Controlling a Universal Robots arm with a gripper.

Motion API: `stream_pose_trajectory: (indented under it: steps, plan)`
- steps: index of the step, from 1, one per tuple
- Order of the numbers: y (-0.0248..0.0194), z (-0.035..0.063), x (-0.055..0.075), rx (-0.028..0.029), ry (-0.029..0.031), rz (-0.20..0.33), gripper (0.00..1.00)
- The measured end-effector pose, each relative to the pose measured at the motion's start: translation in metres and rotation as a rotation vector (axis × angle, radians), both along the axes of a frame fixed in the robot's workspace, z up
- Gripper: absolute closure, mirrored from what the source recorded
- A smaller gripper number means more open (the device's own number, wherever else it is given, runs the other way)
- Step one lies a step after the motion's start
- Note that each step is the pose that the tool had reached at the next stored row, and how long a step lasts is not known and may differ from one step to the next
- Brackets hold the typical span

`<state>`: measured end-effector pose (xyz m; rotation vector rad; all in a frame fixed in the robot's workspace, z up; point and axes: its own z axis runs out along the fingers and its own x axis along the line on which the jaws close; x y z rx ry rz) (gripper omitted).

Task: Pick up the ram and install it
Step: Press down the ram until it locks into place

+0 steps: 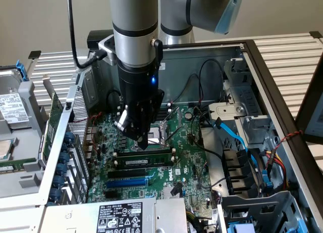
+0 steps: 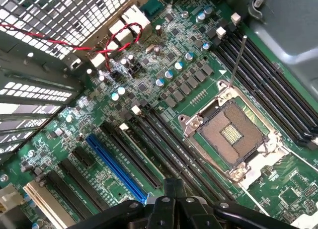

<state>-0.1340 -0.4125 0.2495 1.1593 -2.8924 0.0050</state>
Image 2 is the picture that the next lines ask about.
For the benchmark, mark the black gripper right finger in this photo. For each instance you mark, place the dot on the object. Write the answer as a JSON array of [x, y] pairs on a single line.
[[191, 214]]

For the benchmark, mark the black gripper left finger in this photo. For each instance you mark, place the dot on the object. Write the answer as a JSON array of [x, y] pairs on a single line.
[[161, 214]]

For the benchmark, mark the RAM slot black latches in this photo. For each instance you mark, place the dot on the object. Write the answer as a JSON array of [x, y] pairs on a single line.
[[159, 149]]

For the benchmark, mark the RAM slot white latches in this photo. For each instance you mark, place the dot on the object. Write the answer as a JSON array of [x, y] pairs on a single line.
[[174, 149], [123, 126], [272, 95]]

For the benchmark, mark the blue expansion slot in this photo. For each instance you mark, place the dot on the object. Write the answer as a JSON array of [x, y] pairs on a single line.
[[116, 169]]

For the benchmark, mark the CPU socket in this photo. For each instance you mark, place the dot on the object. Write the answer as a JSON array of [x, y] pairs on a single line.
[[231, 134]]

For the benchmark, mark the short black expansion slot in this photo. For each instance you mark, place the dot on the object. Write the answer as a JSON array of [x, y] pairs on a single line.
[[84, 158]]

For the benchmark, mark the green Dell motherboard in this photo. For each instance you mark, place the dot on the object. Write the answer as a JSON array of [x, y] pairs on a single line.
[[171, 112]]

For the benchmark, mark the cream expansion slot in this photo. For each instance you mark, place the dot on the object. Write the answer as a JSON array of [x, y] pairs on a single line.
[[47, 206]]

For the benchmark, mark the white power connector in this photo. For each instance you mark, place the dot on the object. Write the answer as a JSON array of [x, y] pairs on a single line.
[[10, 198]]

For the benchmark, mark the thin metal locking lever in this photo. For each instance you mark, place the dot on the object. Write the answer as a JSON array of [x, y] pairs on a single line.
[[237, 62]]

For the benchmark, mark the silver rear port block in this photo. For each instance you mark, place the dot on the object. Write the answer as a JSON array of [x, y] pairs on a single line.
[[135, 18], [97, 60], [119, 31]]

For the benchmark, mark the blue rear port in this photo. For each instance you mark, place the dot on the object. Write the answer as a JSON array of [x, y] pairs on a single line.
[[151, 6]]

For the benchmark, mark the open metal PC case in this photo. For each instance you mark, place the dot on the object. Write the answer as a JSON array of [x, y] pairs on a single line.
[[293, 27]]

